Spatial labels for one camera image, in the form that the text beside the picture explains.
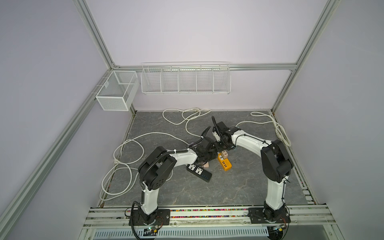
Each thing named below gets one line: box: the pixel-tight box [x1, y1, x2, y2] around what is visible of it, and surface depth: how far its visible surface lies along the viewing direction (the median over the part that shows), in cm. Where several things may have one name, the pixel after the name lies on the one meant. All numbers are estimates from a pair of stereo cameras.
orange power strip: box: [217, 153, 232, 172], surface depth 91 cm
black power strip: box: [186, 164, 212, 183], surface depth 88 cm
